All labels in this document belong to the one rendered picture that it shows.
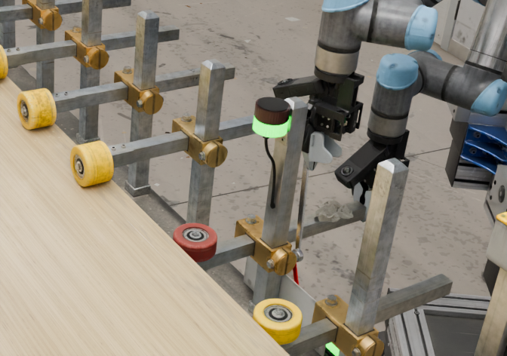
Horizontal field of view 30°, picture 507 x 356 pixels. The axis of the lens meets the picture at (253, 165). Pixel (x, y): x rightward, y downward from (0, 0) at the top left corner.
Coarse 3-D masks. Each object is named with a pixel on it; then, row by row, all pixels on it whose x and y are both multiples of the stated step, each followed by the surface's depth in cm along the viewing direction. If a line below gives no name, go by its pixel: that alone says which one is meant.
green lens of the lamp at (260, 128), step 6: (288, 120) 162; (258, 126) 160; (264, 126) 159; (270, 126) 159; (276, 126) 159; (282, 126) 160; (258, 132) 161; (264, 132) 160; (270, 132) 160; (276, 132) 160; (282, 132) 161
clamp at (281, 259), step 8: (256, 216) 184; (240, 224) 181; (248, 224) 182; (256, 224) 182; (240, 232) 182; (248, 232) 179; (256, 232) 179; (256, 240) 178; (256, 248) 178; (264, 248) 176; (272, 248) 175; (280, 248) 176; (288, 248) 177; (256, 256) 179; (264, 256) 177; (272, 256) 175; (280, 256) 174; (288, 256) 175; (296, 256) 177; (264, 264) 177; (272, 264) 175; (280, 264) 175; (288, 264) 176; (280, 272) 176; (288, 272) 177
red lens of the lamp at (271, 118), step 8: (256, 104) 160; (288, 104) 161; (256, 112) 160; (264, 112) 158; (272, 112) 158; (280, 112) 158; (288, 112) 160; (264, 120) 159; (272, 120) 158; (280, 120) 159
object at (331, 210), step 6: (324, 204) 192; (330, 204) 189; (336, 204) 192; (318, 210) 189; (324, 210) 189; (330, 210) 189; (336, 210) 190; (342, 210) 189; (348, 210) 190; (318, 216) 187; (324, 216) 187; (330, 216) 188; (336, 216) 188; (342, 216) 189; (348, 216) 189
